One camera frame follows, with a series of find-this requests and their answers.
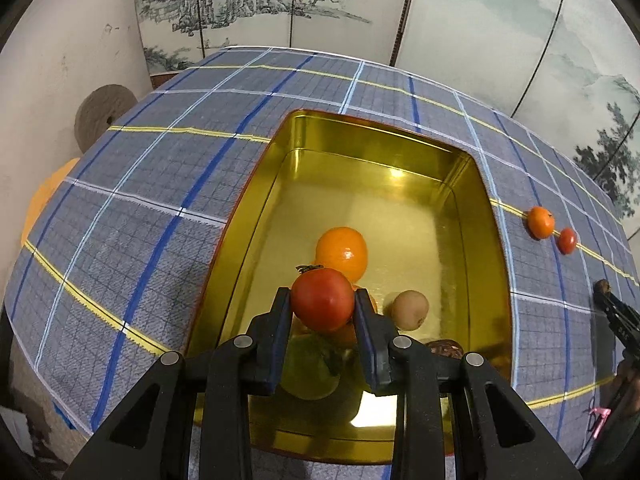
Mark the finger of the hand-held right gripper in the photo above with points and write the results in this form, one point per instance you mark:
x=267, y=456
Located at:
x=620, y=317

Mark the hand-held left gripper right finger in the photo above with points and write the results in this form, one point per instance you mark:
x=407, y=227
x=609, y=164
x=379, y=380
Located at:
x=370, y=355

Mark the ink landscape folding screen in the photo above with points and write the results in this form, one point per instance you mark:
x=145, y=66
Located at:
x=475, y=10

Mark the pink ribbon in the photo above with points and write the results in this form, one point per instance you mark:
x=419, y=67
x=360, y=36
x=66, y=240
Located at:
x=598, y=417

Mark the blue plaid tablecloth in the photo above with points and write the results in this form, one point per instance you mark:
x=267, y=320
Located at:
x=150, y=185

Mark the red tin box gold interior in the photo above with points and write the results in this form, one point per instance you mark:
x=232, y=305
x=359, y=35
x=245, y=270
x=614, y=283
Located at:
x=400, y=185

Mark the white paper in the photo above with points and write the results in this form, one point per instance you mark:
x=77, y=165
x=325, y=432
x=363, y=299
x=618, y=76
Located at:
x=12, y=427

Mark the brown kiwi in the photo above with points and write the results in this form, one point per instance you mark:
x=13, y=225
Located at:
x=410, y=310

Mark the grey round disc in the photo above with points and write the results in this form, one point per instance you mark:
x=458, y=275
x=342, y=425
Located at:
x=102, y=115

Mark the orange round object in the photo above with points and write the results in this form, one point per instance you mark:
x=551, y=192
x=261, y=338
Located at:
x=45, y=200

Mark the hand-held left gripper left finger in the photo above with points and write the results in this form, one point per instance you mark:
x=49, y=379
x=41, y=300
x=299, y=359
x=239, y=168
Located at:
x=280, y=350

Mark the large orange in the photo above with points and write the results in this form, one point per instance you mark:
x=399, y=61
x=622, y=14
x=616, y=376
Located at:
x=342, y=252

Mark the red tomato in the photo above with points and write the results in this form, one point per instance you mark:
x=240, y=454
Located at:
x=567, y=241
x=322, y=300

